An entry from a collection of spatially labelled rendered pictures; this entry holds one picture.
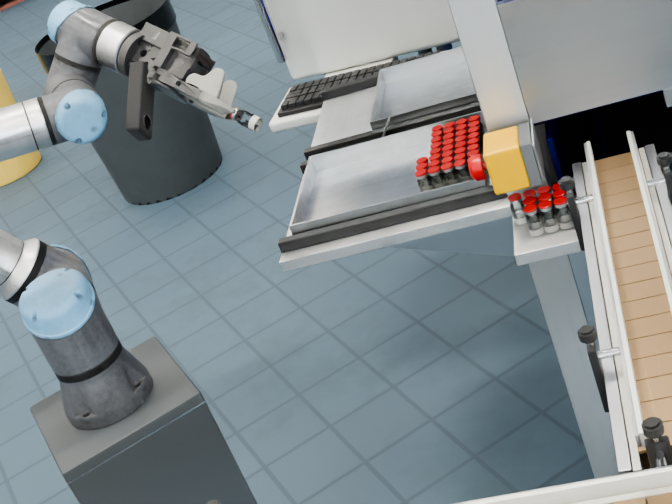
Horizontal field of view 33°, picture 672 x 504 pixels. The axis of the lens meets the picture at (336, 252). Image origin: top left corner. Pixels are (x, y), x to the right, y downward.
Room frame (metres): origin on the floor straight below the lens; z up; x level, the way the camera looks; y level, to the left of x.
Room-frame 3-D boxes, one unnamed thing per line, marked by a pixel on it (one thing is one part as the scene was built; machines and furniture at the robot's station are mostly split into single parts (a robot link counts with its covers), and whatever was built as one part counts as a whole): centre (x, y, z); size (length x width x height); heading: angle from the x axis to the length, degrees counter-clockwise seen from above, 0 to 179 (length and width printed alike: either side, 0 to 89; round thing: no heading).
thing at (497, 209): (1.96, -0.24, 0.87); 0.70 x 0.48 x 0.02; 163
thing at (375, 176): (1.81, -0.14, 0.90); 0.34 x 0.26 x 0.04; 72
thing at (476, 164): (1.51, -0.25, 0.99); 0.04 x 0.04 x 0.04; 73
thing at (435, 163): (1.78, -0.23, 0.90); 0.18 x 0.02 x 0.05; 162
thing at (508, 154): (1.50, -0.29, 0.99); 0.08 x 0.07 x 0.07; 73
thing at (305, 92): (2.50, -0.20, 0.82); 0.40 x 0.14 x 0.02; 66
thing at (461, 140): (1.77, -0.27, 0.90); 0.18 x 0.02 x 0.05; 162
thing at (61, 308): (1.64, 0.44, 0.96); 0.13 x 0.12 x 0.14; 10
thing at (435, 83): (2.10, -0.35, 0.90); 0.34 x 0.26 x 0.04; 73
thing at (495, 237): (1.72, -0.15, 0.79); 0.34 x 0.03 x 0.13; 73
